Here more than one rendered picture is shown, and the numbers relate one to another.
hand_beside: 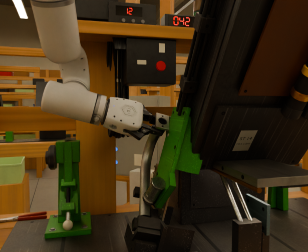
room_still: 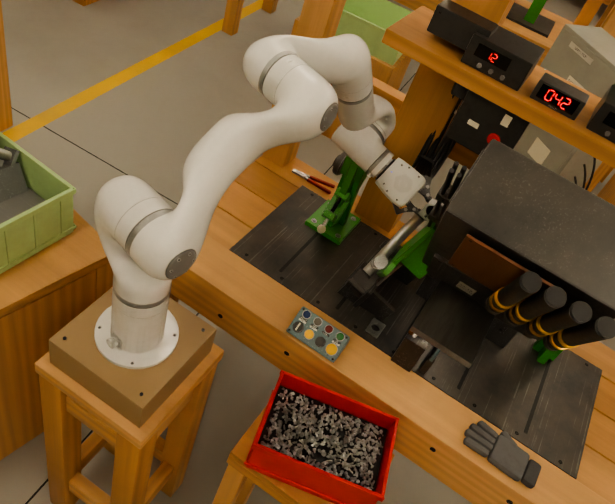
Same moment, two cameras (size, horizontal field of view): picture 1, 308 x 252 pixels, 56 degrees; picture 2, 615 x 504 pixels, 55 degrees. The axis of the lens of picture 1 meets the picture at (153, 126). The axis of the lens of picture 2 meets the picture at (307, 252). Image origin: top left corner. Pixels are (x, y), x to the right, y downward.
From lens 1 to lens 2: 1.06 m
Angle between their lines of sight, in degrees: 48
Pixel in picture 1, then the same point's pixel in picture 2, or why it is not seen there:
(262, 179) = (416, 329)
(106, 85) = (439, 112)
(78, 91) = (365, 144)
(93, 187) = (378, 198)
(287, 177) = (437, 342)
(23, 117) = not seen: hidden behind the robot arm
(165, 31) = (517, 107)
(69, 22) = (356, 113)
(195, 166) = (419, 272)
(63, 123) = not seen: hidden behind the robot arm
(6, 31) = not seen: outside the picture
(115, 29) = (458, 76)
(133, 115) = (404, 191)
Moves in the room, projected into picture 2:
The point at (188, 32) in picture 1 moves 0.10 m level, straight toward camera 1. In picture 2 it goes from (547, 123) to (524, 131)
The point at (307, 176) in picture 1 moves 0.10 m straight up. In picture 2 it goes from (455, 354) to (475, 329)
